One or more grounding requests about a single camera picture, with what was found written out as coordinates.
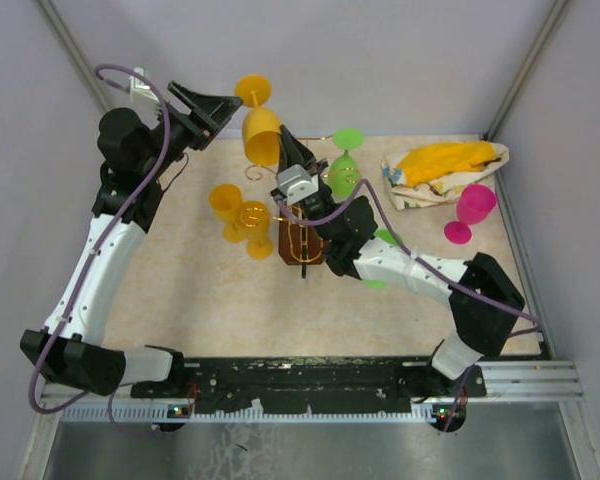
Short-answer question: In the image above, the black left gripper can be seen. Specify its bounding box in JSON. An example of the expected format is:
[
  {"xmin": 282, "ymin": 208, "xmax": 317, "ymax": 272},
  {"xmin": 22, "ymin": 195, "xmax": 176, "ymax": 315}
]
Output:
[{"xmin": 139, "ymin": 80, "xmax": 242, "ymax": 180}]

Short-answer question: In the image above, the yellow wine glass hung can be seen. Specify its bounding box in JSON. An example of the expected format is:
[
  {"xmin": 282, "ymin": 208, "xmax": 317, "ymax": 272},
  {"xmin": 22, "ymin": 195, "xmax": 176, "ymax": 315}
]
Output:
[{"xmin": 234, "ymin": 74, "xmax": 281, "ymax": 167}]

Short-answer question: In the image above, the green wine glass hung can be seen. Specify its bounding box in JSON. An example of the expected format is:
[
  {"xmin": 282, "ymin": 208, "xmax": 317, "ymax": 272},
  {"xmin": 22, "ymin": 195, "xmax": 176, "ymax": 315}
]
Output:
[{"xmin": 326, "ymin": 128, "xmax": 364, "ymax": 199}]

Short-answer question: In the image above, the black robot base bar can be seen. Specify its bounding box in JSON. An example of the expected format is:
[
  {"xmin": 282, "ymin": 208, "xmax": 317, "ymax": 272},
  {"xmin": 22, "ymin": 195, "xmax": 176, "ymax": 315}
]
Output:
[{"xmin": 131, "ymin": 356, "xmax": 486, "ymax": 400}]

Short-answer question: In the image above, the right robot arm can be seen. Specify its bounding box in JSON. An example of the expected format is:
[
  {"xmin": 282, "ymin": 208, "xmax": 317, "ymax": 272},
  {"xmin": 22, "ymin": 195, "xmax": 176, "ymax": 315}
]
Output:
[{"xmin": 271, "ymin": 126, "xmax": 525, "ymax": 396}]

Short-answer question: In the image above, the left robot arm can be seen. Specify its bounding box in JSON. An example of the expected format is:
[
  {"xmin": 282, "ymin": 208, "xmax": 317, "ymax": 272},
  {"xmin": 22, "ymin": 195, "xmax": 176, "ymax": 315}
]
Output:
[{"xmin": 20, "ymin": 82, "xmax": 243, "ymax": 397}]

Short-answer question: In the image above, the yellow wine glass left front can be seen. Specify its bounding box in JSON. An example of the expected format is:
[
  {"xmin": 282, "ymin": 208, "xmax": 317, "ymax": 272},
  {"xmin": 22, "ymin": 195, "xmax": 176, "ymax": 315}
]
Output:
[{"xmin": 234, "ymin": 201, "xmax": 274, "ymax": 260}]

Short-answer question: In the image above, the yellow wine glass left back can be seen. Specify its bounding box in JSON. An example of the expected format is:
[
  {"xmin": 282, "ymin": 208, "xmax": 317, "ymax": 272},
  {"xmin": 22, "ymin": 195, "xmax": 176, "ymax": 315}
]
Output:
[{"xmin": 208, "ymin": 183, "xmax": 245, "ymax": 243}]

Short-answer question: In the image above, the wooden rack base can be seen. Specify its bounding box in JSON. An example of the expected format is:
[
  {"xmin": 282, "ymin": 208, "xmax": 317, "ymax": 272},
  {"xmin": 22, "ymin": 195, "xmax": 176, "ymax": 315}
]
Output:
[{"xmin": 278, "ymin": 211, "xmax": 327, "ymax": 266}]

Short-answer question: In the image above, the green wine glass standing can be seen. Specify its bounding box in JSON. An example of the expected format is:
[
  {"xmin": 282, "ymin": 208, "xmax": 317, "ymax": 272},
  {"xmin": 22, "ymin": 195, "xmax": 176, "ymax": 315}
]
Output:
[{"xmin": 355, "ymin": 229, "xmax": 409, "ymax": 288}]

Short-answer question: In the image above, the pink plastic wine glass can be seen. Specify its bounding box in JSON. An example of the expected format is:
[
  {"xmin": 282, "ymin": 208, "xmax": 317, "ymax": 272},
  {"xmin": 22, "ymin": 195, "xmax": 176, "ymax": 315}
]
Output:
[{"xmin": 444, "ymin": 184, "xmax": 497, "ymax": 245}]

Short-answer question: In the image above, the yellow patterned folded cloth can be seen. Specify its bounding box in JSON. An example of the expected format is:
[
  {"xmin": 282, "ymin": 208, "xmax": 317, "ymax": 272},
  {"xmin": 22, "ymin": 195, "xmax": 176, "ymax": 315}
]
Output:
[{"xmin": 381, "ymin": 141, "xmax": 510, "ymax": 210}]

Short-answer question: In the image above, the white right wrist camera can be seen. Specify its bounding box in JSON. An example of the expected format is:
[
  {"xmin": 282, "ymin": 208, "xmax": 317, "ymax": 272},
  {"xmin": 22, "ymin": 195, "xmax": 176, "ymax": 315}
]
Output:
[{"xmin": 272, "ymin": 165, "xmax": 319, "ymax": 205}]

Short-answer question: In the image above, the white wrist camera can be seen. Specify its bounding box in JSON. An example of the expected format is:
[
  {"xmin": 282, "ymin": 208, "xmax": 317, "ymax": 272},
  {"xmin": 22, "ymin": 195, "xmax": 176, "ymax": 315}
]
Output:
[
  {"xmin": 129, "ymin": 75, "xmax": 159, "ymax": 113},
  {"xmin": 272, "ymin": 165, "xmax": 319, "ymax": 205}
]

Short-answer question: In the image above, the gold wire wine glass rack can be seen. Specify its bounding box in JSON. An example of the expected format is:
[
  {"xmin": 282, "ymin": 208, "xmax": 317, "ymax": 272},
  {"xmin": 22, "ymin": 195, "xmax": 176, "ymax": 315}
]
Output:
[{"xmin": 237, "ymin": 134, "xmax": 364, "ymax": 280}]

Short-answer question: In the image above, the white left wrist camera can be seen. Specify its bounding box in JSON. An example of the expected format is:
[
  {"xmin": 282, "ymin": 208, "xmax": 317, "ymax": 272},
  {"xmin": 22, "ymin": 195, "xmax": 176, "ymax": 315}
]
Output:
[{"xmin": 129, "ymin": 75, "xmax": 159, "ymax": 113}]

